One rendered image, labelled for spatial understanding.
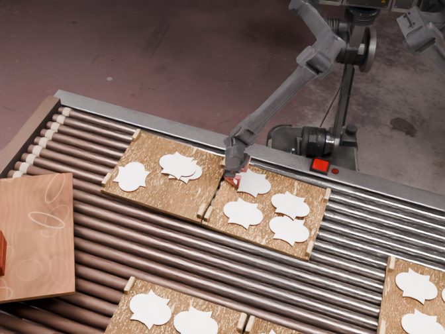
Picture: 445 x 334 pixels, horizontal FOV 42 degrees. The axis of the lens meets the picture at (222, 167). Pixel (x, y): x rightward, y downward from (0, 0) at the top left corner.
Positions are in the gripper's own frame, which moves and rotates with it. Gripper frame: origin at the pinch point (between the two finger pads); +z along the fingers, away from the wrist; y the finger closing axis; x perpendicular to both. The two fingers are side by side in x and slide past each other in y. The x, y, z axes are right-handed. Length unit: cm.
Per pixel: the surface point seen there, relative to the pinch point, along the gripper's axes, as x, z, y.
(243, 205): -5.5, 1.7, -12.0
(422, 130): -47, 113, 174
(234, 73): 84, 75, 173
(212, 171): 11.3, -2.0, -0.5
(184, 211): 13.4, -2.7, -23.2
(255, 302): -22, 10, -47
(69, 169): 62, -15, -22
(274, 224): -18.7, 5.5, -15.6
